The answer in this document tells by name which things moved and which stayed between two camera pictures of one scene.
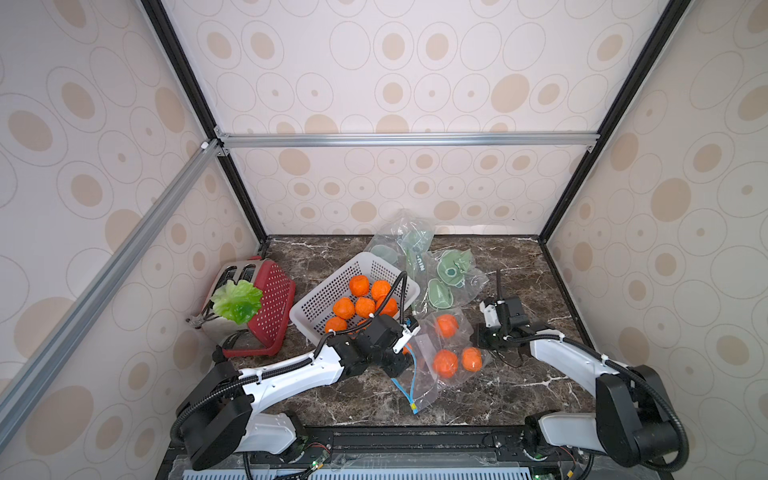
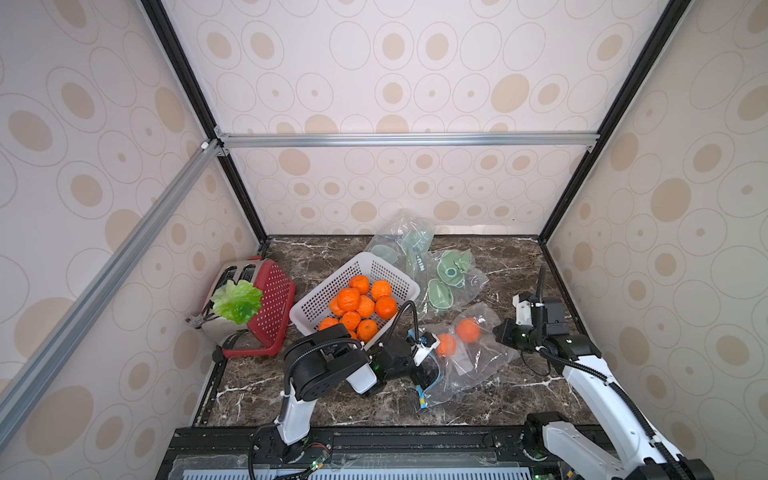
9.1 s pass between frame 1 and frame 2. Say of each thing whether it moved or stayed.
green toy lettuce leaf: stayed
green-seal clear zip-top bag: stayed
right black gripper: moved
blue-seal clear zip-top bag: moved
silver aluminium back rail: stayed
